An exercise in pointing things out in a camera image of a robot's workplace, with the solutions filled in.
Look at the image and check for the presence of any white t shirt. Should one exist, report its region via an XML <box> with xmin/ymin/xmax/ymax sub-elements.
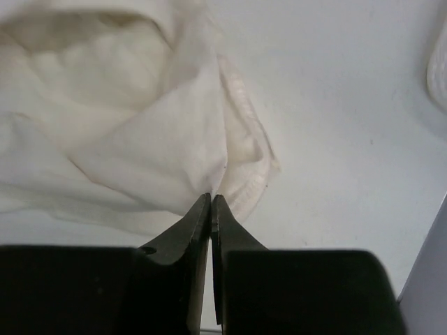
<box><xmin>1</xmin><ymin>1</ymin><xmax>277</xmax><ymax>234</ymax></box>

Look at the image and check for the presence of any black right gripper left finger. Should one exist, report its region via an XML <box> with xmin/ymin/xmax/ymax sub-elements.
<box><xmin>1</xmin><ymin>194</ymin><xmax>211</xmax><ymax>334</ymax></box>

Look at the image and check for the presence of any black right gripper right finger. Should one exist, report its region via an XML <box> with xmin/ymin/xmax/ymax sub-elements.
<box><xmin>211</xmin><ymin>195</ymin><xmax>407</xmax><ymax>334</ymax></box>

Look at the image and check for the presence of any white perforated plastic basket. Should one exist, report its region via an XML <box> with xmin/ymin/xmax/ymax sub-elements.
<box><xmin>427</xmin><ymin>40</ymin><xmax>446</xmax><ymax>112</ymax></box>

